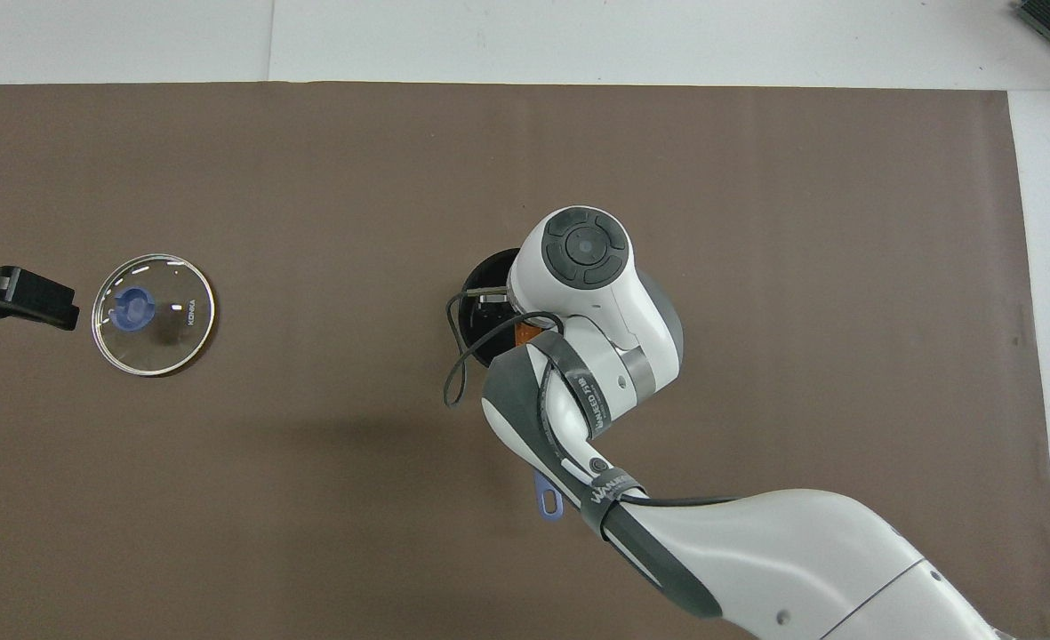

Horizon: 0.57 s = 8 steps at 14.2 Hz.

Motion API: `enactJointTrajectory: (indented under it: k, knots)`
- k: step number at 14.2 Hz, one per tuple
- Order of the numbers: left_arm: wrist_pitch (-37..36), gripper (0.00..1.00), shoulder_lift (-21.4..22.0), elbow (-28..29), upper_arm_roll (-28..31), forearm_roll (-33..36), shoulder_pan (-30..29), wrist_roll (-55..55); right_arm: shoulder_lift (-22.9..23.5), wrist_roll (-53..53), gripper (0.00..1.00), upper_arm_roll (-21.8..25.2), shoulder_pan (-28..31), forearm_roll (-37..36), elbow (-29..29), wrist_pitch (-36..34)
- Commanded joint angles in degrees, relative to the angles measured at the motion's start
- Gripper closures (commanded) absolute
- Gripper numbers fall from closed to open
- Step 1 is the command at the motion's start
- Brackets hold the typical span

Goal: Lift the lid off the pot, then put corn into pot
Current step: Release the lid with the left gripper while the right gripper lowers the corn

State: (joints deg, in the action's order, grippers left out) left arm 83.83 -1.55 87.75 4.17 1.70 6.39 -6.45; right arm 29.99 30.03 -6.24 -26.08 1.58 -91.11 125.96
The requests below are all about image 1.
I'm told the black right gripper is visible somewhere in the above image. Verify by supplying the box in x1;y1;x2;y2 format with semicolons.
475;292;519;332

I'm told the brown table mat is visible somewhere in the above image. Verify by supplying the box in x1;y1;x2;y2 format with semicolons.
0;82;1050;640

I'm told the glass lid blue knob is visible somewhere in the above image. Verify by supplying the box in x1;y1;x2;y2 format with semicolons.
91;253;217;378

